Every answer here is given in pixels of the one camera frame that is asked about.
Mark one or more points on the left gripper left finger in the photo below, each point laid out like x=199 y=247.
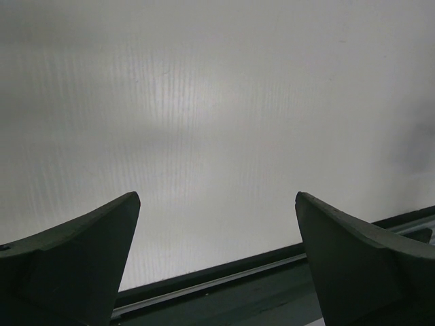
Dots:
x=69 y=274

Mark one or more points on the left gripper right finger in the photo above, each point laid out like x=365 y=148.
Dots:
x=364 y=274

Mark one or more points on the aluminium frame rail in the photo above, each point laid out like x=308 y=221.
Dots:
x=280 y=293

